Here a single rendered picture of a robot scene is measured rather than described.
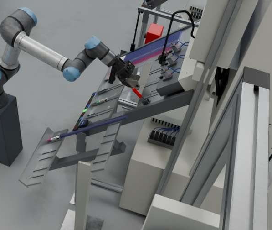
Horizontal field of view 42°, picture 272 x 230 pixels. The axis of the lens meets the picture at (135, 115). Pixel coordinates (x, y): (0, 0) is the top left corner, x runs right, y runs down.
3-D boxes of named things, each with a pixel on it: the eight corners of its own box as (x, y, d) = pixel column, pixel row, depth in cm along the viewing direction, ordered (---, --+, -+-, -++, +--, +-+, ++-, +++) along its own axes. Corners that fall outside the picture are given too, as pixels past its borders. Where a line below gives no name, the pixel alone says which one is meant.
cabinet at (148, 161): (117, 211, 242) (130, 158, 197) (143, 137, 290) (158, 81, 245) (208, 241, 237) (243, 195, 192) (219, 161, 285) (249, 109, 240)
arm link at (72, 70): (-12, 23, 169) (77, 72, 167) (3, 13, 176) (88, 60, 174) (-11, 41, 177) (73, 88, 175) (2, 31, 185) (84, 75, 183)
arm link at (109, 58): (98, 62, 178) (103, 53, 184) (105, 68, 180) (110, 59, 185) (106, 54, 173) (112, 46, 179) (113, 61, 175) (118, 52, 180)
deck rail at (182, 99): (84, 137, 195) (77, 129, 192) (85, 134, 196) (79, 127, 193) (198, 101, 155) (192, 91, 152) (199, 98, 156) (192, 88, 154)
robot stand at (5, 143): (-13, 158, 254) (-27, 105, 214) (1, 140, 266) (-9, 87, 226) (9, 166, 252) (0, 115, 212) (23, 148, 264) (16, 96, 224)
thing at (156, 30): (121, 107, 309) (135, 33, 252) (129, 90, 325) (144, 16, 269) (148, 116, 307) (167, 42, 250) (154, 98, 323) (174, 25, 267)
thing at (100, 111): (84, 131, 194) (80, 127, 193) (120, 62, 240) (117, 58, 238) (110, 122, 184) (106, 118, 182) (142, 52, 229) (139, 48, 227)
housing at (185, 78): (192, 102, 159) (177, 80, 153) (206, 44, 193) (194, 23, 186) (208, 97, 155) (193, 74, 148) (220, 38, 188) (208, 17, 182)
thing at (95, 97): (85, 134, 196) (77, 125, 193) (120, 65, 241) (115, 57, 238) (87, 133, 196) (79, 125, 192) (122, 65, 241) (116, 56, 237)
